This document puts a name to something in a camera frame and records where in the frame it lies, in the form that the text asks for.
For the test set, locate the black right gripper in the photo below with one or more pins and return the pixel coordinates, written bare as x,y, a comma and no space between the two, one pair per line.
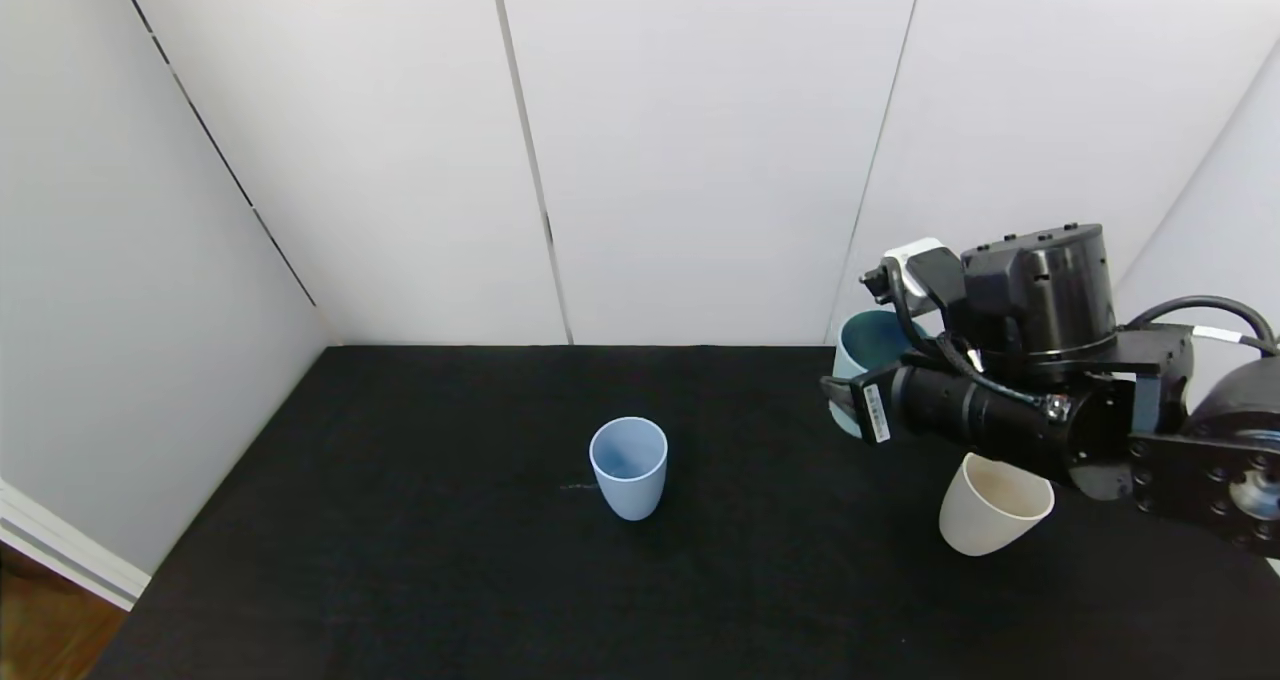
871,411

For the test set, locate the teal plastic cup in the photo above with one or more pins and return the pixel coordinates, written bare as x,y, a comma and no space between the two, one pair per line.
870,340

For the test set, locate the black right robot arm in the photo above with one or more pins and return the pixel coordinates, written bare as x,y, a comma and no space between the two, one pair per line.
1050,290

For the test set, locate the cream plastic cup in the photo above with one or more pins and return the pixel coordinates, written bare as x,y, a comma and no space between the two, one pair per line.
985,520

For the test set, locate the light blue plastic cup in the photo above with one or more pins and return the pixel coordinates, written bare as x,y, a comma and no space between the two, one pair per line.
630,495

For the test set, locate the black felt table cover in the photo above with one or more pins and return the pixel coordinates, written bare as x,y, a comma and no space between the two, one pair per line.
450,560

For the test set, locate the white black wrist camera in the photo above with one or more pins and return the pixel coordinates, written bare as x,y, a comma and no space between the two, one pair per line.
925,265

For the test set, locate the white wall baseboard trim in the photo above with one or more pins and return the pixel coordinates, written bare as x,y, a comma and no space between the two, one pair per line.
70,550

